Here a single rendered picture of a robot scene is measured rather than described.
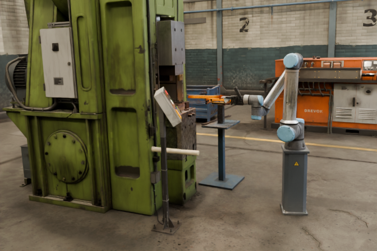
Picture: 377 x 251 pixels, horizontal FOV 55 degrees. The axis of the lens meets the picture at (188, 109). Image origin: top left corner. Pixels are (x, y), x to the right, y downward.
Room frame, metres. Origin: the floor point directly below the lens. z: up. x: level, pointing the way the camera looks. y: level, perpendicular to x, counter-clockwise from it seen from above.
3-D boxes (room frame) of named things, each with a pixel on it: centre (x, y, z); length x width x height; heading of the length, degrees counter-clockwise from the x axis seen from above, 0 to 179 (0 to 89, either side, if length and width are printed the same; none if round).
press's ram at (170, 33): (3.58, 0.25, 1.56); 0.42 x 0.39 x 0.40; 67
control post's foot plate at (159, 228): (2.91, 0.22, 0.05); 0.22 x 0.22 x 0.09; 67
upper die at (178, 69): (3.54, 0.27, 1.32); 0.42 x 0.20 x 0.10; 67
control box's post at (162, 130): (2.91, 0.21, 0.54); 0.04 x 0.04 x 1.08; 67
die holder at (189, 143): (3.59, 0.26, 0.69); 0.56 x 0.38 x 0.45; 67
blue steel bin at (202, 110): (7.67, -0.01, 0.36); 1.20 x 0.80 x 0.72; 68
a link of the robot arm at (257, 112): (3.21, -0.61, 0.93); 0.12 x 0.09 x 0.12; 145
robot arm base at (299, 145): (3.17, -0.95, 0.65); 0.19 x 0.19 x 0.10
